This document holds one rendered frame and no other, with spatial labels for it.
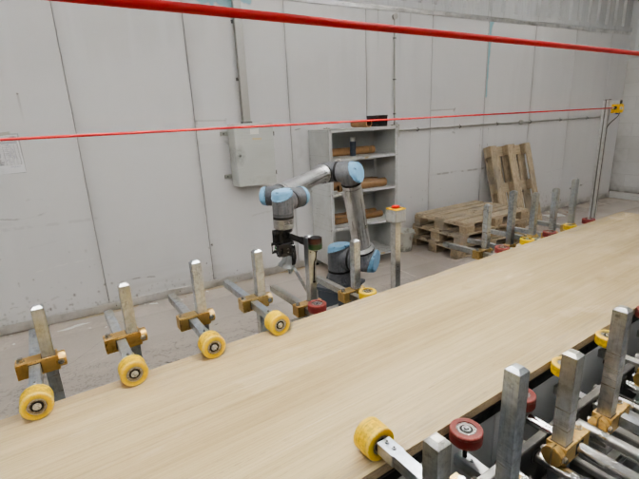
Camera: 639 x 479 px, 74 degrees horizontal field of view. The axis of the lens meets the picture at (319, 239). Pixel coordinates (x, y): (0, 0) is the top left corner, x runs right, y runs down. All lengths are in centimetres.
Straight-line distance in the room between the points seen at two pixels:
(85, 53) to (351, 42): 264
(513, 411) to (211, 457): 68
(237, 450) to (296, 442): 14
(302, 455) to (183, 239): 350
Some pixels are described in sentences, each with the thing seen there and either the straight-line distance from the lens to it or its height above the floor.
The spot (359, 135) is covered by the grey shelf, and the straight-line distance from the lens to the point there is 511.
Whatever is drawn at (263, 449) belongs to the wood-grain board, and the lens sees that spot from 114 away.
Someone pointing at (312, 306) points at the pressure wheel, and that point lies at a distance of 178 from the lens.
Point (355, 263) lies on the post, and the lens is 199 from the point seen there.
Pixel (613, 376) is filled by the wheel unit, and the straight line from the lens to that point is 142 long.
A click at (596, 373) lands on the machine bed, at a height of 67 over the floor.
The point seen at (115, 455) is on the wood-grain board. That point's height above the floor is 90.
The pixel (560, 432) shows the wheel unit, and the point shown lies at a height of 90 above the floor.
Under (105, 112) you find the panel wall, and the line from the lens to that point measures 421.
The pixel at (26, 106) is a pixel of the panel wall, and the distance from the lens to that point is 421.
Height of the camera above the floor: 166
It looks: 16 degrees down
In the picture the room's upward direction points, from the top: 3 degrees counter-clockwise
